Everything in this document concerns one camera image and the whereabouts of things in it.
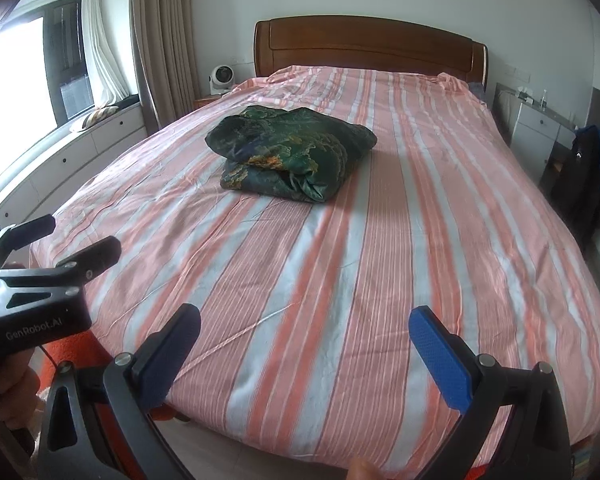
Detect green landscape print jacket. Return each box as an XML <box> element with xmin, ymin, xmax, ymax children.
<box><xmin>206</xmin><ymin>105</ymin><xmax>377</xmax><ymax>203</ymax></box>

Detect black and blue clothes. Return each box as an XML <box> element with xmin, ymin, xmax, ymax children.
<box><xmin>550</xmin><ymin>125</ymin><xmax>600</xmax><ymax>250</ymax></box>

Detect person left hand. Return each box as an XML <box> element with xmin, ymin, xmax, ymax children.
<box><xmin>0</xmin><ymin>349</ymin><xmax>40</xmax><ymax>429</ymax></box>

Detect white window bench cabinet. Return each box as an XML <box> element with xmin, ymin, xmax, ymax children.
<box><xmin>0</xmin><ymin>96</ymin><xmax>147</xmax><ymax>226</ymax></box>

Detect striped cushion on bench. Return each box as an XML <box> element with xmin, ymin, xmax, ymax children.
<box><xmin>70</xmin><ymin>105</ymin><xmax>120</xmax><ymax>132</ymax></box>

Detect white sheer curtain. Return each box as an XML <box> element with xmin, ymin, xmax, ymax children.
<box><xmin>81</xmin><ymin>0</ymin><xmax>130</xmax><ymax>108</ymax></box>

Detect pink striped bed sheet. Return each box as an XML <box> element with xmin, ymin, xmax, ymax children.
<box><xmin>30</xmin><ymin>66</ymin><xmax>600</xmax><ymax>478</ymax></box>

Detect white desk with drawers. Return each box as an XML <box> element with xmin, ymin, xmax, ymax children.
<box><xmin>493</xmin><ymin>84</ymin><xmax>576</xmax><ymax>184</ymax></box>

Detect beige curtain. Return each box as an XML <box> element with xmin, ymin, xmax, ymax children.
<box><xmin>130</xmin><ymin>0</ymin><xmax>200</xmax><ymax>134</ymax></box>

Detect brown wooden headboard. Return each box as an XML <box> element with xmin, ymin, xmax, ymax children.
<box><xmin>253</xmin><ymin>15</ymin><xmax>489</xmax><ymax>86</ymax></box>

